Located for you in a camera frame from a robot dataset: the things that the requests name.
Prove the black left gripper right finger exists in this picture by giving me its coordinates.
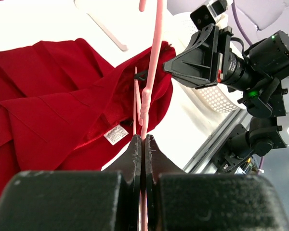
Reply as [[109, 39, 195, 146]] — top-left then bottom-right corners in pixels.
[[145, 135, 289, 231]]

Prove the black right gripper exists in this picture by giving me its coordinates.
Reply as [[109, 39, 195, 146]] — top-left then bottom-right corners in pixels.
[[163, 24, 252, 89]]

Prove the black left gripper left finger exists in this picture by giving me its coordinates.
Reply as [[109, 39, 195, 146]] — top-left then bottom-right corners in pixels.
[[0, 135, 142, 231]]

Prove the pink wire hanger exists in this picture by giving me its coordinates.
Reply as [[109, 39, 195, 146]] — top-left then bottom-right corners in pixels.
[[133, 0, 167, 231]]

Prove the red skirt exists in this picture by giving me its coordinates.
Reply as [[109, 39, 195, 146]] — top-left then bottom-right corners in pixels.
[[0, 38, 176, 215]]

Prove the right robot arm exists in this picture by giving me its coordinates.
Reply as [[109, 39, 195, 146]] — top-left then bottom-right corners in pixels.
[[163, 24, 289, 173]]

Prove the white skirt care label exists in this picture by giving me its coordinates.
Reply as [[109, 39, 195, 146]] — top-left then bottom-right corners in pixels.
[[104, 125, 129, 145]]

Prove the white perforated basket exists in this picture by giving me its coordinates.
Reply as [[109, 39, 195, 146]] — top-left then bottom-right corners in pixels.
[[163, 12, 245, 114]]

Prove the white clothes rack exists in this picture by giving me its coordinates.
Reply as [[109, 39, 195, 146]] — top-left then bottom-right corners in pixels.
[[74, 0, 128, 52]]

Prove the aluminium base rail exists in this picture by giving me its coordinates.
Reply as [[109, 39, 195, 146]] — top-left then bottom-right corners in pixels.
[[183, 109, 251, 174]]

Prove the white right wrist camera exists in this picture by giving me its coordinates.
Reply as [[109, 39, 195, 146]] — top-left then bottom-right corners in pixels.
[[190, 0, 233, 30]]

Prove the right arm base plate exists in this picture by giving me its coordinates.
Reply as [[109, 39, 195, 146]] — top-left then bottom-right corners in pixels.
[[211, 124, 255, 174]]

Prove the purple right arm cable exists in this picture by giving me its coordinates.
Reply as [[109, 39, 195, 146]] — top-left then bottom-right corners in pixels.
[[231, 0, 253, 46]]

